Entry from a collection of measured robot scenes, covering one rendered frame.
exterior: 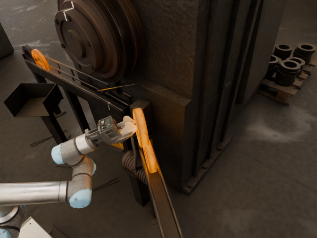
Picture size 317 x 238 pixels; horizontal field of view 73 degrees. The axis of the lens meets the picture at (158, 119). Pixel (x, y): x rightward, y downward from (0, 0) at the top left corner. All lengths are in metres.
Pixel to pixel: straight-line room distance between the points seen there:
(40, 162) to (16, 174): 0.20
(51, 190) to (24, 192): 0.08
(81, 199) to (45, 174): 1.23
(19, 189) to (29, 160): 1.35
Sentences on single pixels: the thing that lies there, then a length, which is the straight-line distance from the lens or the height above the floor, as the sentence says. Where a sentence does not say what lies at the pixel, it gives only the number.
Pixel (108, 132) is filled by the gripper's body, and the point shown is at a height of 0.94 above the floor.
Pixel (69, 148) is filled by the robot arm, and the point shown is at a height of 0.90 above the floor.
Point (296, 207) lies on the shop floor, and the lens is 1.88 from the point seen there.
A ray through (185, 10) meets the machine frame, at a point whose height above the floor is 1.26.
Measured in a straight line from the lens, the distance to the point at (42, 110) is 1.64.
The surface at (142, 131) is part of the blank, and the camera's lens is 0.80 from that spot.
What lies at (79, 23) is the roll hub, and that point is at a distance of 0.98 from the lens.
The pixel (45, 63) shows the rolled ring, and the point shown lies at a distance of 1.98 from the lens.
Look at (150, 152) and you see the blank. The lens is 0.95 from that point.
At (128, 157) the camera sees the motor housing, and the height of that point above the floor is 0.53.
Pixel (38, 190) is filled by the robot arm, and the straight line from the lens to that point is 0.89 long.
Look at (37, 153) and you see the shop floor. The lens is 2.26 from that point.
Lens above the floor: 1.54
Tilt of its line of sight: 44 degrees down
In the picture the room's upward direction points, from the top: 4 degrees counter-clockwise
